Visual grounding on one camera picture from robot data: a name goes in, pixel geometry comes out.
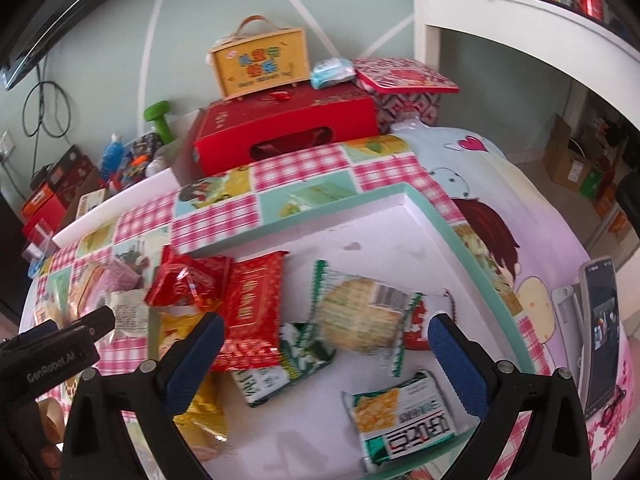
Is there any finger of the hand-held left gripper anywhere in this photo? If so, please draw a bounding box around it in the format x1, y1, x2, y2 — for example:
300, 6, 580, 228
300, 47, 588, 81
15, 320, 61, 343
70, 306, 116, 343

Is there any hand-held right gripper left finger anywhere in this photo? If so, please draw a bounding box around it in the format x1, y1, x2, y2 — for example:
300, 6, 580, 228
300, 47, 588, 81
60, 311, 226, 480

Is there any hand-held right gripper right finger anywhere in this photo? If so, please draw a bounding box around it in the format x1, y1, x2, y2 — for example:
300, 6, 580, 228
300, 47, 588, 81
427, 312, 593, 480

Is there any cream white snack packet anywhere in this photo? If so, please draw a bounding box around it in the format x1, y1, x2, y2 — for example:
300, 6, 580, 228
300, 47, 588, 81
107, 290, 151, 343

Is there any pink snack packet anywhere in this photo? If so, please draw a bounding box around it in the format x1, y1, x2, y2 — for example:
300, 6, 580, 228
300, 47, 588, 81
95, 260, 141, 301

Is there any yellow snack packet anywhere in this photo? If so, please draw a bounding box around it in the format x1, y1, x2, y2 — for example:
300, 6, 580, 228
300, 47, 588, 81
157, 310, 228, 463

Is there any red and white wafer packet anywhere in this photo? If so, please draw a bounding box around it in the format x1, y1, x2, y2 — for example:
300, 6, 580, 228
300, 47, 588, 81
402, 290, 453, 351

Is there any red patterned snack packet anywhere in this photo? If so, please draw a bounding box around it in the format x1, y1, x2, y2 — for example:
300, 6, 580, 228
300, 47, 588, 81
212, 251, 290, 372

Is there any green biscuit packet yellow picture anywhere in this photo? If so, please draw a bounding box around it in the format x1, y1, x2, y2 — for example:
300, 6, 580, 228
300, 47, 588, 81
342, 370, 458, 473

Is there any red crinkled snack bag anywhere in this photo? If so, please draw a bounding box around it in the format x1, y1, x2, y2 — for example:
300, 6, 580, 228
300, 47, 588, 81
145, 246, 233, 311

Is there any green white biscuit packet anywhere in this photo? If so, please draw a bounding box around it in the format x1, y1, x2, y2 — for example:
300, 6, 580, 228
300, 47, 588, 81
231, 322, 337, 407

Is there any round cracker clear packet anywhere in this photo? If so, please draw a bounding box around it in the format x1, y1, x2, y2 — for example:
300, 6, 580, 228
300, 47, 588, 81
307, 259, 423, 378

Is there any teal-edged white cardboard tray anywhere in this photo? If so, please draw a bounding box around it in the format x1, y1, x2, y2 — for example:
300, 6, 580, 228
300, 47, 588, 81
147, 183, 543, 480

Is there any person's left hand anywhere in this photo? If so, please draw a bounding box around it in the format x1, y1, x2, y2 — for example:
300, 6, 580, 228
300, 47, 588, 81
39, 400, 66, 467

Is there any dark cabinet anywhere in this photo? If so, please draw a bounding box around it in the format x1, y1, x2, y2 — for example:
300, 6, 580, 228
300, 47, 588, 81
0, 190, 36, 321

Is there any clear plastic box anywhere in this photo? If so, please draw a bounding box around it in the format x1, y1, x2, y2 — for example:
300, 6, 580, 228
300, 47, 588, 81
22, 222, 58, 261

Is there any cream paper box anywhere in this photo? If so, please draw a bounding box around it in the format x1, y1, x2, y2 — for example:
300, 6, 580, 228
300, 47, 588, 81
75, 189, 108, 218

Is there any white phone stand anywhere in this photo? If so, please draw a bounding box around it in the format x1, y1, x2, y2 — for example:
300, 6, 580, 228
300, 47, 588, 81
550, 282, 583, 376

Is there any orange box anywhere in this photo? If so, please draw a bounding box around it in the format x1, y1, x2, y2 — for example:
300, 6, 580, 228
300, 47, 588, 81
21, 182, 66, 221

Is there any smartphone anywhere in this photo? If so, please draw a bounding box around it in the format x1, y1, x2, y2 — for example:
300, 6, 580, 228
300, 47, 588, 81
578, 255, 623, 416

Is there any dark red box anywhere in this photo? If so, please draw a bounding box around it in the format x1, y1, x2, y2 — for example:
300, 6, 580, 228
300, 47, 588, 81
42, 145, 96, 193

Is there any blue liquid bottle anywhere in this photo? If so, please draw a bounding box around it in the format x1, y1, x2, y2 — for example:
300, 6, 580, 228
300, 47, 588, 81
100, 132, 127, 181

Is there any colourful printed bag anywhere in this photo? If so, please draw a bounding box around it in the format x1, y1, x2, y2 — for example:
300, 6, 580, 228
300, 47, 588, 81
122, 132, 163, 181

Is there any pale plastic bottle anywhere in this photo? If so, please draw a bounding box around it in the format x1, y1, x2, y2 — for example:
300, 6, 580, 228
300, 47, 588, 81
145, 140, 183, 176

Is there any green dumbbell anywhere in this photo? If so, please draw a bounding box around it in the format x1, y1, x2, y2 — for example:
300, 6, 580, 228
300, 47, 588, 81
144, 101, 175, 145

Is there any pink checkered tablecloth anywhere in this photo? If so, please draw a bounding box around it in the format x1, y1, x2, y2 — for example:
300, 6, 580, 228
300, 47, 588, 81
20, 120, 636, 480

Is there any green box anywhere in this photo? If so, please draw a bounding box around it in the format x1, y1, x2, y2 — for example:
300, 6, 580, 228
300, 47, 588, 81
579, 166, 605, 200

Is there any brown cardboard box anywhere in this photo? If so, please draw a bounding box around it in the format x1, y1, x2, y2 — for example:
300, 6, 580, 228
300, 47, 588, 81
542, 112, 601, 193

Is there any red gift box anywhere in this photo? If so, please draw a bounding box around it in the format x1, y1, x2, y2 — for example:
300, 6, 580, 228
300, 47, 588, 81
192, 82, 379, 178

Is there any red patterned tin box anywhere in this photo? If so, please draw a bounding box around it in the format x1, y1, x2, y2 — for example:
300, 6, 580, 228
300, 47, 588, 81
352, 56, 460, 133

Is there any wet wipes pack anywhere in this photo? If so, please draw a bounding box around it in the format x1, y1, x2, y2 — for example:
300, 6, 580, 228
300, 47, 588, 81
310, 57, 357, 90

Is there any white desk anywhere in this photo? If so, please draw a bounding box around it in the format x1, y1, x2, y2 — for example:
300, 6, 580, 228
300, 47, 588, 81
411, 0, 640, 126

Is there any dark red key ring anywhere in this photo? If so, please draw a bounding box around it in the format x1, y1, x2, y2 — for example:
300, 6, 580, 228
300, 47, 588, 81
602, 382, 628, 426

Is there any black cable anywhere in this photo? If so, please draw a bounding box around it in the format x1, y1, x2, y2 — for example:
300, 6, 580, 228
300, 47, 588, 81
22, 57, 73, 138

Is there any dark wall monitor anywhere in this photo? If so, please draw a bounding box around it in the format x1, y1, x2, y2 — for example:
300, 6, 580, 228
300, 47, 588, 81
0, 0, 171, 92

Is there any yellow gift box with handle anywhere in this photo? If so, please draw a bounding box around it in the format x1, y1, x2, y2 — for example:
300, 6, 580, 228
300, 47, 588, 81
207, 16, 307, 101

